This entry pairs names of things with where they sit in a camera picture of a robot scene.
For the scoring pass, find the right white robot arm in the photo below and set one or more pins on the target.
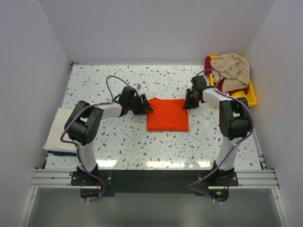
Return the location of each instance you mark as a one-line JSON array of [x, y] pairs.
[[235, 119]]

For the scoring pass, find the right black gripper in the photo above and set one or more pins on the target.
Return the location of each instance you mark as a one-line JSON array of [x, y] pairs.
[[188, 104]]

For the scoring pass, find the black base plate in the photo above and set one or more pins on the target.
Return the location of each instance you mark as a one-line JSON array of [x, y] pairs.
[[108, 183]]

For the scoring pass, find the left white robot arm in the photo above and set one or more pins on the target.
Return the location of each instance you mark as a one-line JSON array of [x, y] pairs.
[[82, 125]]

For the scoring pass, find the beige t shirt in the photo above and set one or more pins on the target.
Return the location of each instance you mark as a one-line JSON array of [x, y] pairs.
[[232, 71]]

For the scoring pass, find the orange t shirt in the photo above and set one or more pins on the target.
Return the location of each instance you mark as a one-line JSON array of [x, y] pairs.
[[167, 115]]

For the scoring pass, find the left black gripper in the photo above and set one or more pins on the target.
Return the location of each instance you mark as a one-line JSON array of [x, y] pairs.
[[144, 108]]

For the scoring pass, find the aluminium frame rail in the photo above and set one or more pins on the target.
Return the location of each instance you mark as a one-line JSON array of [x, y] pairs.
[[51, 178]]

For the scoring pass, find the yellow plastic tray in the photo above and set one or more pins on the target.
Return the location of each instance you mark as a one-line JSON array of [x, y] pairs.
[[250, 96]]

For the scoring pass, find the folded cream t shirt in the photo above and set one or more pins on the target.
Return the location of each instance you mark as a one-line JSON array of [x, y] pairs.
[[53, 142]]

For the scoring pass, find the dark red t shirt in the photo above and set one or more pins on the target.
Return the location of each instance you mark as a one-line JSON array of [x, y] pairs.
[[220, 85]]

